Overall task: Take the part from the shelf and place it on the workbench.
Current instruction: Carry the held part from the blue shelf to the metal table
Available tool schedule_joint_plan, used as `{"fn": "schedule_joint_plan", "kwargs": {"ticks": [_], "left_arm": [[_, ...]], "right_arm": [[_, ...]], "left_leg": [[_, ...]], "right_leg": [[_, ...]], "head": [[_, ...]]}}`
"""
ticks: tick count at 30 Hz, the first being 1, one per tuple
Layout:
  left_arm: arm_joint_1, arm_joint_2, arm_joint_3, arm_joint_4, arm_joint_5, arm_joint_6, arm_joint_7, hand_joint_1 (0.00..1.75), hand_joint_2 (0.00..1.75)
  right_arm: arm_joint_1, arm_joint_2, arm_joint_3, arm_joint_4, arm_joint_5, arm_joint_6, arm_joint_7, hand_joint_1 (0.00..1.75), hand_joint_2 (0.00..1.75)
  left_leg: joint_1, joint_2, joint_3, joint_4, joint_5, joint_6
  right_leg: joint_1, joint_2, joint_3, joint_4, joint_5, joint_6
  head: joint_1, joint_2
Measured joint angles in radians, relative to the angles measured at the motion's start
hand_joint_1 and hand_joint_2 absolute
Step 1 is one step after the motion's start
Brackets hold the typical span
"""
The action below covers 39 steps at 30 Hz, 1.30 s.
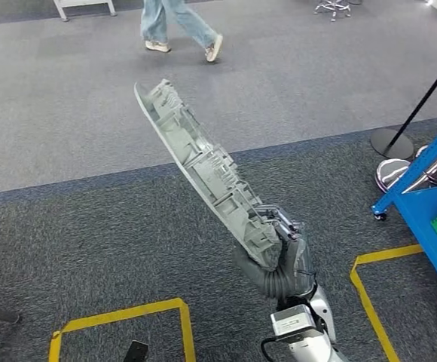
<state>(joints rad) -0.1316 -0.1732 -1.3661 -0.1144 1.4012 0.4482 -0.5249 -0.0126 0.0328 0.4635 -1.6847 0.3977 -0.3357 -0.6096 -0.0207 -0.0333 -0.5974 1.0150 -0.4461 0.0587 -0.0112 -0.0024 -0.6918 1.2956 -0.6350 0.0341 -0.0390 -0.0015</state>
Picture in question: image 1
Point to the clear plastic film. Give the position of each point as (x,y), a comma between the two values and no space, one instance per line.
(301,270)

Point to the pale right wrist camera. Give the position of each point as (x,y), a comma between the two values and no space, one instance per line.
(292,319)

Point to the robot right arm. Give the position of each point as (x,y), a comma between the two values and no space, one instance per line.
(327,319)

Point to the person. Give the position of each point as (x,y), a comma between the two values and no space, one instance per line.
(154,20)

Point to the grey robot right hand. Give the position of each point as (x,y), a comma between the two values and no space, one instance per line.
(297,265)

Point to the office chair base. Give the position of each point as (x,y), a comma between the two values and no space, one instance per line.
(331,6)

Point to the white table frame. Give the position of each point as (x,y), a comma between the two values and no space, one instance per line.
(62,12)

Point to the blue metal shelf rack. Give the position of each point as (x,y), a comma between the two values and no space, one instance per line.
(422,215)

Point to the black stanchion post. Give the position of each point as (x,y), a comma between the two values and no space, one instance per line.
(391,145)

